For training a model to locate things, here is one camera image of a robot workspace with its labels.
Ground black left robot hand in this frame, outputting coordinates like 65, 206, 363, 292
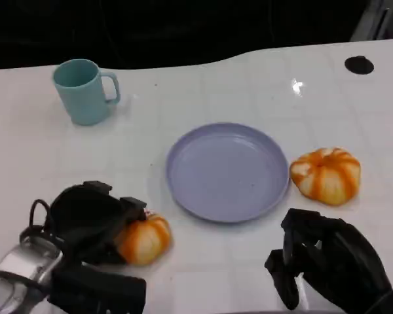
48, 181, 148, 266

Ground pale green mug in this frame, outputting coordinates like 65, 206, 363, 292
52, 58, 121, 126

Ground grey metal frame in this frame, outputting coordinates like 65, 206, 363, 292
350, 0, 393, 42

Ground orange white toy bread roll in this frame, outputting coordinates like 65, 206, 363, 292
113, 211, 172, 266
289, 147, 362, 207

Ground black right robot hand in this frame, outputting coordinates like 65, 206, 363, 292
264, 208, 393, 311

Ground black round table grommet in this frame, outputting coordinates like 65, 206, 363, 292
344, 56, 375, 75

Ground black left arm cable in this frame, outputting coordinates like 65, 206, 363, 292
28, 198, 55, 243
0, 270, 50, 295

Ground lilac plate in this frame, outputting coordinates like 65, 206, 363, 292
165, 122, 290, 224

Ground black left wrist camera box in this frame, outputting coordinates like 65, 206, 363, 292
48, 263, 147, 314

